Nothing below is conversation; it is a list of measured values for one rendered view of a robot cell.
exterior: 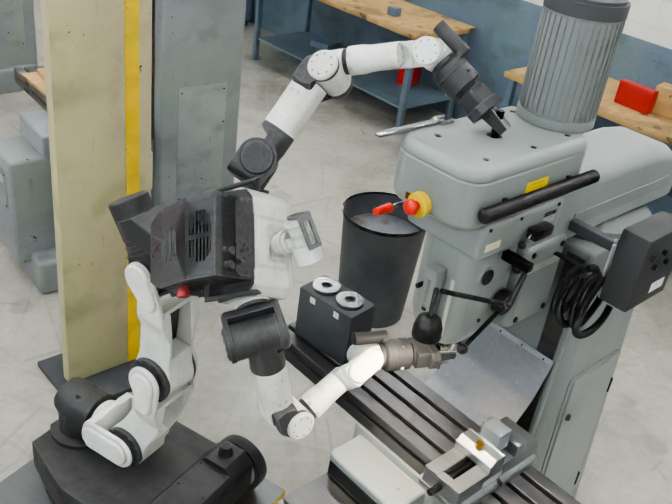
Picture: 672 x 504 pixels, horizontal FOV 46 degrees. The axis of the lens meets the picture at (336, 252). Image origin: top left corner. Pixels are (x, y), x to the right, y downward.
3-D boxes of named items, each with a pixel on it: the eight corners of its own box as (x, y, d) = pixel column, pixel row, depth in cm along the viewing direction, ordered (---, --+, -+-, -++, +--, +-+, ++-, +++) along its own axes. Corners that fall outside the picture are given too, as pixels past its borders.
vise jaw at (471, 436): (488, 474, 210) (492, 464, 208) (454, 446, 218) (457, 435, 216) (503, 465, 214) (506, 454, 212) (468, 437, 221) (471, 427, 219)
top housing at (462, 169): (462, 239, 178) (477, 175, 169) (381, 191, 193) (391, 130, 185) (579, 194, 207) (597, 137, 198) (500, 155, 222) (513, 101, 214)
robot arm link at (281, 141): (263, 115, 193) (231, 162, 193) (294, 137, 193) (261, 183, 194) (265, 121, 205) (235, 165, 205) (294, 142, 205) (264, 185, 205)
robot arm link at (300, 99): (326, 60, 208) (277, 131, 208) (307, 37, 196) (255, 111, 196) (359, 80, 203) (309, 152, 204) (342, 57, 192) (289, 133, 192)
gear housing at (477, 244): (477, 264, 189) (486, 228, 184) (404, 220, 204) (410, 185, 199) (557, 230, 210) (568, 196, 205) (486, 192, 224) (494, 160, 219)
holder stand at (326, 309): (343, 366, 253) (351, 315, 242) (294, 333, 264) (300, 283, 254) (367, 351, 261) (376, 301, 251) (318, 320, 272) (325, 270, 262)
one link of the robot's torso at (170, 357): (126, 395, 236) (113, 257, 214) (166, 366, 249) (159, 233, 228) (165, 415, 229) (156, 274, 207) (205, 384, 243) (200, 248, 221)
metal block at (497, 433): (495, 453, 215) (500, 437, 212) (478, 440, 219) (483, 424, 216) (507, 446, 218) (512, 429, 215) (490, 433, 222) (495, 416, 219)
